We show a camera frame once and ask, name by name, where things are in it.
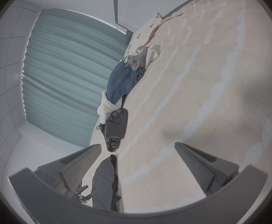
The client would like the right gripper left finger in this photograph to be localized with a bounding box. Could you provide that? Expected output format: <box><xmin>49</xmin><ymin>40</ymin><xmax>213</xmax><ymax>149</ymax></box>
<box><xmin>34</xmin><ymin>144</ymin><xmax>101</xmax><ymax>197</ymax></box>

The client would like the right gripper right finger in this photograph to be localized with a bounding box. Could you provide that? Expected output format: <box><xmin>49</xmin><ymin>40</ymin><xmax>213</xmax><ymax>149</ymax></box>
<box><xmin>174</xmin><ymin>142</ymin><xmax>239</xmax><ymax>193</ymax></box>

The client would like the black T-shirt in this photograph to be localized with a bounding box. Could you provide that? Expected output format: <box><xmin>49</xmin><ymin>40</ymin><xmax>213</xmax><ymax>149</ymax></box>
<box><xmin>90</xmin><ymin>154</ymin><xmax>122</xmax><ymax>212</ymax></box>

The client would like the bed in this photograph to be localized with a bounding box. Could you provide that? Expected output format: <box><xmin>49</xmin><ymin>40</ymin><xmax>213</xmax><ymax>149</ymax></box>
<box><xmin>79</xmin><ymin>0</ymin><xmax>272</xmax><ymax>214</ymax></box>

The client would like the black satin garment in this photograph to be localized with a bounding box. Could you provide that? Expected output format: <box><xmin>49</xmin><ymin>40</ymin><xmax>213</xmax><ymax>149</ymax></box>
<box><xmin>96</xmin><ymin>107</ymin><xmax>129</xmax><ymax>152</ymax></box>

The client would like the blue-green curtain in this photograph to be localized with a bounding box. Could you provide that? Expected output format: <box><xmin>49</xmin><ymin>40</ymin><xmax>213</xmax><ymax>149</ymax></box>
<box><xmin>22</xmin><ymin>8</ymin><xmax>130</xmax><ymax>114</ymax></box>
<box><xmin>22</xmin><ymin>76</ymin><xmax>99</xmax><ymax>147</ymax></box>

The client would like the white garment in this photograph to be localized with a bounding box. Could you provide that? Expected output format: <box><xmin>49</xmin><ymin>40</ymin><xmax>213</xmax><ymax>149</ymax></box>
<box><xmin>97</xmin><ymin>90</ymin><xmax>122</xmax><ymax>126</ymax></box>

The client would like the blue knitted garment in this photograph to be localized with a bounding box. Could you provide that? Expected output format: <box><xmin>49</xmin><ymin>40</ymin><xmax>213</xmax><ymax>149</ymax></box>
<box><xmin>106</xmin><ymin>60</ymin><xmax>146</xmax><ymax>104</ymax></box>

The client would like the grey garment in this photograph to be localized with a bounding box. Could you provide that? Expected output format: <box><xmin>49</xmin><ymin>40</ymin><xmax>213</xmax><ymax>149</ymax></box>
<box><xmin>126</xmin><ymin>46</ymin><xmax>149</xmax><ymax>70</ymax></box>

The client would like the white printed pillow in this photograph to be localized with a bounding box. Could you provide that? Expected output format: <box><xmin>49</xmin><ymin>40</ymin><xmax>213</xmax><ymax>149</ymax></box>
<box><xmin>124</xmin><ymin>13</ymin><xmax>162</xmax><ymax>60</ymax></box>

